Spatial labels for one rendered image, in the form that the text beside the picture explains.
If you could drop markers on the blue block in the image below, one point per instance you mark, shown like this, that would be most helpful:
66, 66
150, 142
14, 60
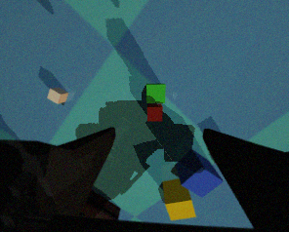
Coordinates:
197, 174

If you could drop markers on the red block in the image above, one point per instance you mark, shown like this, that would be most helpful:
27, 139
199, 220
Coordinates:
154, 112

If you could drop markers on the green block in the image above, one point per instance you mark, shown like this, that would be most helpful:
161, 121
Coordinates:
155, 93

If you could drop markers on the yellow block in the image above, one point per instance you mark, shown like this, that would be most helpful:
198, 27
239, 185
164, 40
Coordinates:
177, 200

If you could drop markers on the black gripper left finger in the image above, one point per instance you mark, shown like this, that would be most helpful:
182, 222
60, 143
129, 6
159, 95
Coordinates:
65, 172

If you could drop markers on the tan cube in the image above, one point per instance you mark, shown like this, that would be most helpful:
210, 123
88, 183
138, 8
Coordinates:
57, 95

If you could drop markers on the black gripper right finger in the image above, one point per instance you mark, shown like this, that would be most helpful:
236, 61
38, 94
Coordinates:
257, 175

